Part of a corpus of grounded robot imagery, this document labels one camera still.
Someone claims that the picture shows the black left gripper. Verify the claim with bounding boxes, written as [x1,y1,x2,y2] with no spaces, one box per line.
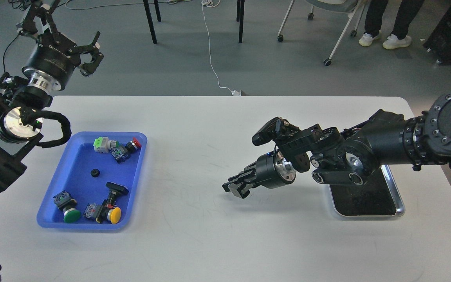
[16,0,104,91]

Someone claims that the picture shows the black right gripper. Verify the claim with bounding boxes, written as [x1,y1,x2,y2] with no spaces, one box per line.
[222,152,296,199]

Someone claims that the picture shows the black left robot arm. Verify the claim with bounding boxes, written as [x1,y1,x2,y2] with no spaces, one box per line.
[0,0,104,193]

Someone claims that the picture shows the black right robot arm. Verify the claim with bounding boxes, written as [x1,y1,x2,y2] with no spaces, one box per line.
[222,93,451,199]

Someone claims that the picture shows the black table legs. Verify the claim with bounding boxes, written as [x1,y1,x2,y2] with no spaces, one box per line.
[143,0,245,45]

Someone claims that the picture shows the metal tray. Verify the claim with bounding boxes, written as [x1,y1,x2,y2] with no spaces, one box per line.
[329,165,406,219]

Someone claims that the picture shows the blue plastic tray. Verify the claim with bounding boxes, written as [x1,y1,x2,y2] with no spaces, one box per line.
[36,131,148,230]

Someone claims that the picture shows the white office chair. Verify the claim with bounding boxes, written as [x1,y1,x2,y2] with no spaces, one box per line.
[277,0,369,66]

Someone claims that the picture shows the person legs white shoes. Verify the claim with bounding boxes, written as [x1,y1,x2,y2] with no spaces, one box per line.
[359,0,424,50]

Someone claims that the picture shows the black cable on floor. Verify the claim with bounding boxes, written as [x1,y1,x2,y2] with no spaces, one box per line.
[2,0,65,73]

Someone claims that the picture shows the white cable on floor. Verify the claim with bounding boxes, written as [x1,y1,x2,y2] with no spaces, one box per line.
[201,0,242,97]

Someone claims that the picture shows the light green switch block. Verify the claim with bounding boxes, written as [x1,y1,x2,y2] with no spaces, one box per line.
[93,136,119,153]

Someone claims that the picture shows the red push button switch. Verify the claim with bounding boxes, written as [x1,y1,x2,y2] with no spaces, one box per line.
[108,137,142,164]

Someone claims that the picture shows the black selector switch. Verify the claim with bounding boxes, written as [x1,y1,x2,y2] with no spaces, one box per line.
[106,182,129,205]

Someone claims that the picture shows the yellow push button switch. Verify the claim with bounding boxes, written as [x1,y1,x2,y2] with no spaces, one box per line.
[83,203,122,224]

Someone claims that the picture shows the green push button switch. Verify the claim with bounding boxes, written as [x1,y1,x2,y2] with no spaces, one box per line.
[52,191,82,224]

